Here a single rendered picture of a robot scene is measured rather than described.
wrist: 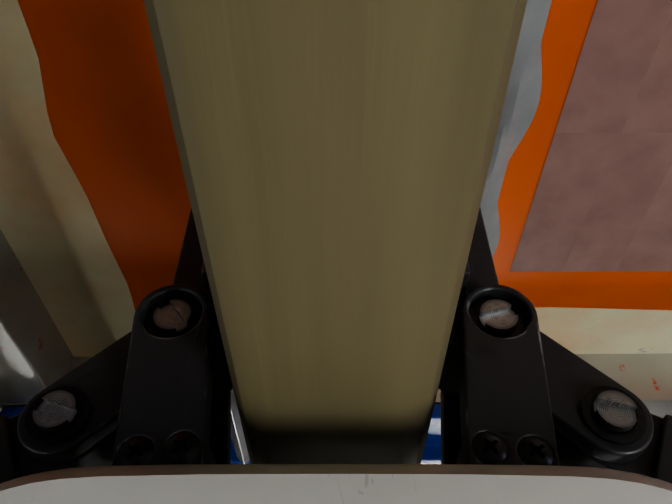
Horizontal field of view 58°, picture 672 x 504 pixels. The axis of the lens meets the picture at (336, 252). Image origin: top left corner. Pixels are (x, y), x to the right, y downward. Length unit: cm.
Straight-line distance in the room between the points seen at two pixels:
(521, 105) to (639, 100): 5
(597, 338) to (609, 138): 16
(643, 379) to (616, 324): 4
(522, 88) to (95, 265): 24
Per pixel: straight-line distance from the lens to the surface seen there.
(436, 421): 39
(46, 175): 32
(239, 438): 35
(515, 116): 28
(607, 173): 32
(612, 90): 29
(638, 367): 45
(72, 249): 35
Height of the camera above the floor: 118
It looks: 43 degrees down
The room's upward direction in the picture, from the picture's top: 179 degrees clockwise
